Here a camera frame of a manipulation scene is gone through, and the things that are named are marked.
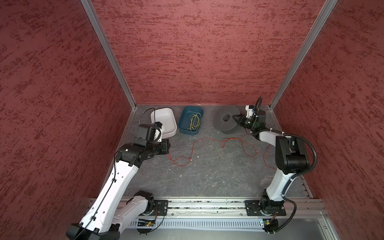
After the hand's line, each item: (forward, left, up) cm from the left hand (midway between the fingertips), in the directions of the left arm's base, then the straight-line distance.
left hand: (169, 148), depth 72 cm
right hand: (+28, -36, -8) cm, 46 cm away
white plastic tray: (+37, +11, -19) cm, 43 cm away
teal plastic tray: (+35, -4, -20) cm, 40 cm away
